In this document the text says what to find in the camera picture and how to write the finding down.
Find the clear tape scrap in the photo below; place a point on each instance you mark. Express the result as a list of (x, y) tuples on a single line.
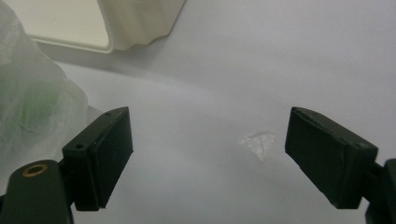
[(258, 143)]

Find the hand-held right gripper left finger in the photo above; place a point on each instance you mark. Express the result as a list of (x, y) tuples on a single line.
[(102, 161)]

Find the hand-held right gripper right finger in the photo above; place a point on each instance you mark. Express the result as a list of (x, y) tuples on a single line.
[(330, 161)]

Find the translucent white plastic bag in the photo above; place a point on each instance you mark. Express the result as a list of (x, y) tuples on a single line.
[(34, 99)]

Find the cream plastic container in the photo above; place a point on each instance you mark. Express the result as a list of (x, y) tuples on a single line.
[(137, 21)]

